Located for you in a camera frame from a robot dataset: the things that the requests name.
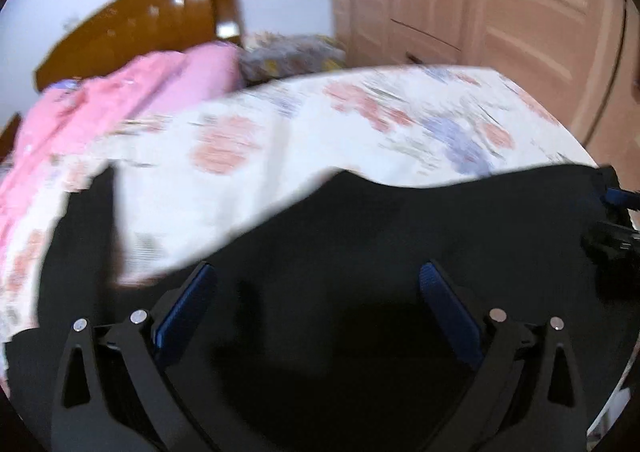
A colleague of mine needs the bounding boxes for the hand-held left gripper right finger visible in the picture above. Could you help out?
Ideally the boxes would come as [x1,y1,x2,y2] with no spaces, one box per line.
[419,260,589,452]

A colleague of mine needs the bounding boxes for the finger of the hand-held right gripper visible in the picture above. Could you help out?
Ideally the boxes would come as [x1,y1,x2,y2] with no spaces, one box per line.
[600,168,640,211]

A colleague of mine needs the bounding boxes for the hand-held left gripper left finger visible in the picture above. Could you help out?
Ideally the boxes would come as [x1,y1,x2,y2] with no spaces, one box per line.
[50,262,221,452]

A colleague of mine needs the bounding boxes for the black pants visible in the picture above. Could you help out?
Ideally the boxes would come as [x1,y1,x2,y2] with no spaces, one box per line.
[5,164,636,452]

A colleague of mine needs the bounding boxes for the floral bed sheet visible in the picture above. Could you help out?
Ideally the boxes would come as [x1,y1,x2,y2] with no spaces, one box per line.
[0,64,601,348]

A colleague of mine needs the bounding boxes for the pink quilt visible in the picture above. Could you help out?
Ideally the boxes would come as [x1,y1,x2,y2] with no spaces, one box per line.
[0,42,242,233]

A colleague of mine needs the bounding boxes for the light wooden wardrobe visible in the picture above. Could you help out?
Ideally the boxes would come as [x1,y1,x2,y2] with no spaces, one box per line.
[327,0,632,153]

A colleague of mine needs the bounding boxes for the dark wooden bedside furniture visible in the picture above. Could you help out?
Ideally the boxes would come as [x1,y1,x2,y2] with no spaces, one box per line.
[0,113,22,160]

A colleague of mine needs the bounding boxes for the patterned grey pillow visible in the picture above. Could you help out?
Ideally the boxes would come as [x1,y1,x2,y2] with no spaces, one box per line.
[240,32,347,85]

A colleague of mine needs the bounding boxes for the brown wooden headboard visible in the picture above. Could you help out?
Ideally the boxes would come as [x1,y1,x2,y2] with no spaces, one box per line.
[34,0,246,90]

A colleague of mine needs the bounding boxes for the black cable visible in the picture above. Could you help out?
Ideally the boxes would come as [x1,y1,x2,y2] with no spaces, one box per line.
[582,0,630,153]

